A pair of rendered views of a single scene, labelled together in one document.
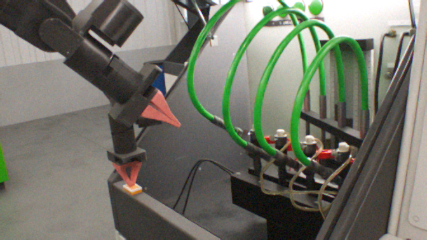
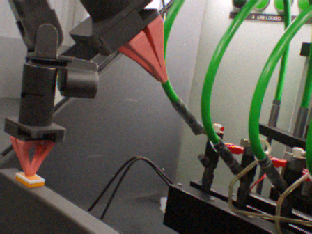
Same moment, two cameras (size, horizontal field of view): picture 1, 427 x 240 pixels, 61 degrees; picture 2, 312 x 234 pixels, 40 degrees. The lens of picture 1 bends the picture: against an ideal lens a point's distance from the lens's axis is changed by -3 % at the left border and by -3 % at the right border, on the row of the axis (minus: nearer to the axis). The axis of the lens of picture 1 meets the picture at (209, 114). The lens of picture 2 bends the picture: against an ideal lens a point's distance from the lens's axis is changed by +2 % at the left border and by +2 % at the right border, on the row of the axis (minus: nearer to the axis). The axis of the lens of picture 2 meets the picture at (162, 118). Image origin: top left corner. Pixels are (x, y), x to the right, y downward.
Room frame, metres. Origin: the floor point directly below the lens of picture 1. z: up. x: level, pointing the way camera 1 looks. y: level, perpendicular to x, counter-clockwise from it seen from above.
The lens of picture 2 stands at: (0.12, 0.13, 1.23)
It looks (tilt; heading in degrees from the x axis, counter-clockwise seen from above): 9 degrees down; 350
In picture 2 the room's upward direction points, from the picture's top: 9 degrees clockwise
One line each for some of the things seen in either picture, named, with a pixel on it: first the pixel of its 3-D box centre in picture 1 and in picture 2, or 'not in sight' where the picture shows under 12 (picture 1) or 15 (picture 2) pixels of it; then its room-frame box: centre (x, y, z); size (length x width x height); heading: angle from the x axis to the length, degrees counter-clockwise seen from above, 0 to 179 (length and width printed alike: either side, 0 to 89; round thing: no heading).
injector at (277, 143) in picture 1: (279, 180); (238, 200); (0.80, -0.15, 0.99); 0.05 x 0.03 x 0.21; 127
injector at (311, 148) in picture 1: (307, 189); (280, 219); (0.74, -0.20, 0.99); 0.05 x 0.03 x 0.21; 127
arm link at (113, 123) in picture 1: (122, 119); (43, 79); (0.90, 0.21, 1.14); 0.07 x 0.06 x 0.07; 107
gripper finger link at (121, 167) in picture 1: (126, 168); (28, 149); (0.91, 0.23, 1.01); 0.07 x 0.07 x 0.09; 37
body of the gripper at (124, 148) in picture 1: (124, 143); (36, 113); (0.90, 0.22, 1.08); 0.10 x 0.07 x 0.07; 37
